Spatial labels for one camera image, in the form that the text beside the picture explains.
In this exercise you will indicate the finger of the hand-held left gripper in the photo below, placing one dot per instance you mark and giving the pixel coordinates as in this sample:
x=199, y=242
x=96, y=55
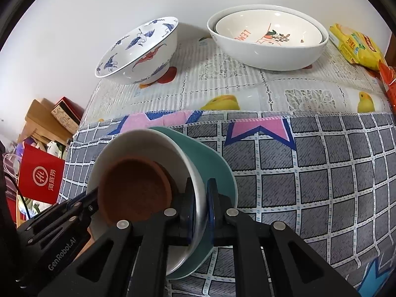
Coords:
x=77, y=200
x=83, y=213

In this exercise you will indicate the red chip bag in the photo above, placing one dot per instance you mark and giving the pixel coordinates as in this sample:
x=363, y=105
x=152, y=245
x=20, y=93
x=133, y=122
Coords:
x=390, y=83

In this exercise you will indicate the red paper bag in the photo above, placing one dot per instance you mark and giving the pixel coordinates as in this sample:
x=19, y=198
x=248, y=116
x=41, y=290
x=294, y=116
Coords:
x=40, y=176

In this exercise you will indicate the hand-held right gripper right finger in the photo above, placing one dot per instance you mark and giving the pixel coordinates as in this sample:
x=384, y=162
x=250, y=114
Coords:
x=212, y=213

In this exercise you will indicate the yellow chip bag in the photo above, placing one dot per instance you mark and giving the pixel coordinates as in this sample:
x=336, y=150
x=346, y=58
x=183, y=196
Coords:
x=355, y=48

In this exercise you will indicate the cream fruit printed bowl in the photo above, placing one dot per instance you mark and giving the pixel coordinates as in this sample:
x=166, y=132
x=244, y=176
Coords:
x=247, y=27

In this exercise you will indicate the large white bowl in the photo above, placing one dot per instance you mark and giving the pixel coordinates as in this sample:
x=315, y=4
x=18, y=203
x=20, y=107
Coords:
x=272, y=57

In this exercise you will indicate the red patterned box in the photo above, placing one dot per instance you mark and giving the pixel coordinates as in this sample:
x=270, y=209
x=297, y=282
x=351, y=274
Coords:
x=66, y=119

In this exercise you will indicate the teal plates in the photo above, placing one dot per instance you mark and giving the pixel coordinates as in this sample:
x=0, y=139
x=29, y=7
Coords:
x=213, y=167

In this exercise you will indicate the grey checked cloth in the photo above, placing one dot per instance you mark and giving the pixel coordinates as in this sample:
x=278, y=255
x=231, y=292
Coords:
x=309, y=191

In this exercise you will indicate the small brown bowl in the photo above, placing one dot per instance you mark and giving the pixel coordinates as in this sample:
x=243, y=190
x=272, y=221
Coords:
x=136, y=191

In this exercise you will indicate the blue crane patterned bowl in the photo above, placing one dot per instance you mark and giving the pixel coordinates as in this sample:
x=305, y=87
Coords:
x=139, y=58

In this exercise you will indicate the plain white bowl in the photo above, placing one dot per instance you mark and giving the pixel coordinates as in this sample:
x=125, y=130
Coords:
x=139, y=144

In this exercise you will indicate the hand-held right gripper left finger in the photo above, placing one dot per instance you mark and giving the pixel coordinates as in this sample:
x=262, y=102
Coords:
x=185, y=210

